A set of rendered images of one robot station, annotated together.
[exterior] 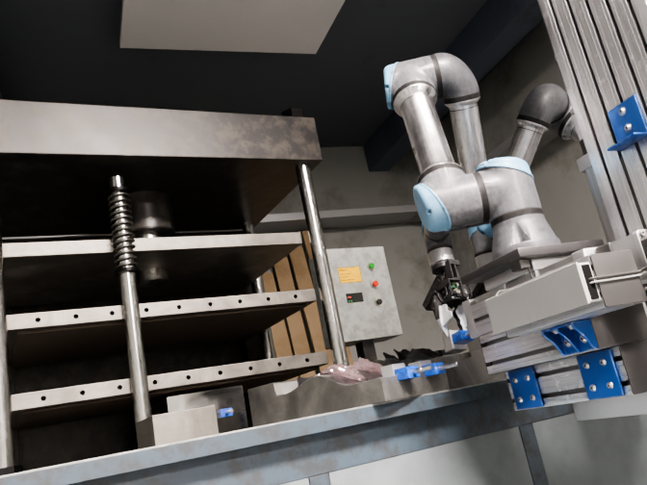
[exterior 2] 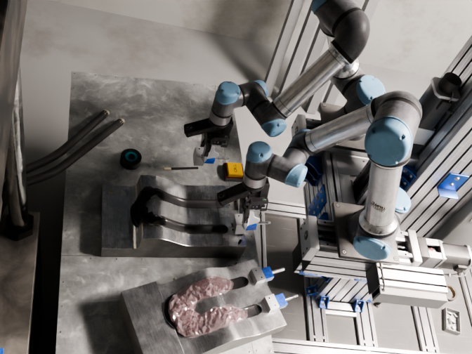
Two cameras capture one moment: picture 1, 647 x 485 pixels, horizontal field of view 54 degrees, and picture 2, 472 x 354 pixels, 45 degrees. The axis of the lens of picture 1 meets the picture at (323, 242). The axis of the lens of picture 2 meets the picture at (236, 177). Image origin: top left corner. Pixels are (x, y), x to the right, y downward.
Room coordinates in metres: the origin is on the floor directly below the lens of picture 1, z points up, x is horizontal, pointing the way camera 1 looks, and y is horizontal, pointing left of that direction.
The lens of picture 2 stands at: (1.80, 0.88, 2.60)
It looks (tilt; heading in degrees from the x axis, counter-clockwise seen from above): 51 degrees down; 274
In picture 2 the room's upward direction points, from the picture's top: 23 degrees clockwise
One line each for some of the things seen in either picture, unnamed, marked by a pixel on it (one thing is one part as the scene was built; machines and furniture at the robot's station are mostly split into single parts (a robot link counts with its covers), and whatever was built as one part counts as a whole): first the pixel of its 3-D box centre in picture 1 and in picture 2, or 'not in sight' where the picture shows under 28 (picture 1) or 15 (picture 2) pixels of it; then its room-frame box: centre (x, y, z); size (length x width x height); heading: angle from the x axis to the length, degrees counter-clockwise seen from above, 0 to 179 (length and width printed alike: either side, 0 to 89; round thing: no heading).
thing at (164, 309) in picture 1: (156, 328); not in sight; (2.54, 0.73, 1.27); 1.10 x 0.74 x 0.05; 120
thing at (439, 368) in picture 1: (436, 369); (267, 273); (1.63, -0.22, 0.86); 0.13 x 0.05 x 0.05; 47
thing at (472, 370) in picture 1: (429, 371); (173, 216); (2.02, -0.25, 0.87); 0.50 x 0.26 x 0.14; 30
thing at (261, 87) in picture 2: not in sight; (252, 96); (1.95, -0.58, 1.25); 0.11 x 0.11 x 0.08; 54
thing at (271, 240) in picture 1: (148, 269); not in sight; (2.55, 0.74, 1.52); 1.10 x 0.70 x 0.05; 120
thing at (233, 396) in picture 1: (190, 422); not in sight; (2.45, 0.62, 0.87); 0.50 x 0.27 x 0.17; 30
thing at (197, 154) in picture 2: not in sight; (211, 156); (2.01, -0.52, 0.93); 0.13 x 0.05 x 0.05; 29
